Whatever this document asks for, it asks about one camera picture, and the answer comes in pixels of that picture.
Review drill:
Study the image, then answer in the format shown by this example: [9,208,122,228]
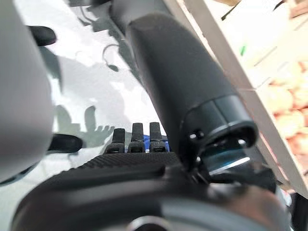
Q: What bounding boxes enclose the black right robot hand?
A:
[12,13,289,231]

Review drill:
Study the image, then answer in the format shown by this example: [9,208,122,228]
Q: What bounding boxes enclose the blue object behind fingers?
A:
[141,133,169,153]

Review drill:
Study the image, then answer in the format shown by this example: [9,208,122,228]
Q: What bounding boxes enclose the black robot foot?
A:
[49,133,84,154]
[28,25,57,47]

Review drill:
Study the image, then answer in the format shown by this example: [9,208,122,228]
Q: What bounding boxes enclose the black floor cable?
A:
[102,44,120,72]

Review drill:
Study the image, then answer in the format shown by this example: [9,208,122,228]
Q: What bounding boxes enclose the pile of orange-brown vegetables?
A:
[261,61,308,175]

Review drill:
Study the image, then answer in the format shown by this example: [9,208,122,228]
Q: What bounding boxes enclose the grey robot body left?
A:
[0,0,54,185]

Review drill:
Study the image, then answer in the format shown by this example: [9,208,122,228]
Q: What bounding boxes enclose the white produce crate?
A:
[204,0,308,87]

